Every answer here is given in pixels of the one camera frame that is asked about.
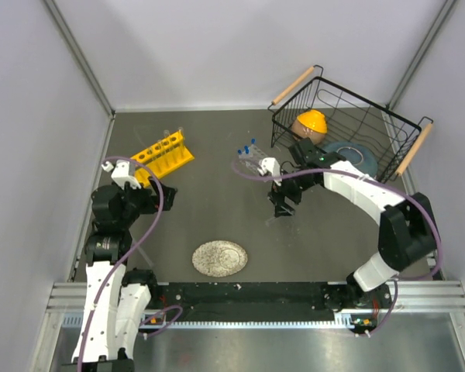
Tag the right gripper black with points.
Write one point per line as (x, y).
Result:
(280, 208)

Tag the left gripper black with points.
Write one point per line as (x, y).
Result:
(152, 201)

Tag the short clear glass tube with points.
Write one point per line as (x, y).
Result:
(269, 221)

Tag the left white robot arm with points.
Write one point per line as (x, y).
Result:
(116, 297)

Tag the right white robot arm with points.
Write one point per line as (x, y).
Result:
(407, 230)

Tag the yellow test tube rack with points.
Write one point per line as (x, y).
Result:
(175, 157)

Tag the clear acrylic tube rack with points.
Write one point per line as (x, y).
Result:
(250, 160)

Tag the speckled ceramic plate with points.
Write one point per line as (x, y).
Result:
(219, 258)

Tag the brown and yellow bowl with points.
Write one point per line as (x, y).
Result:
(312, 125)

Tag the blue glazed bowl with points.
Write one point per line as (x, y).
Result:
(358, 155)

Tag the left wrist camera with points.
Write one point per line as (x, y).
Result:
(122, 172)

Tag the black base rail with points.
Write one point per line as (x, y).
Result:
(252, 301)

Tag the black wire basket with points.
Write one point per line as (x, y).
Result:
(380, 133)

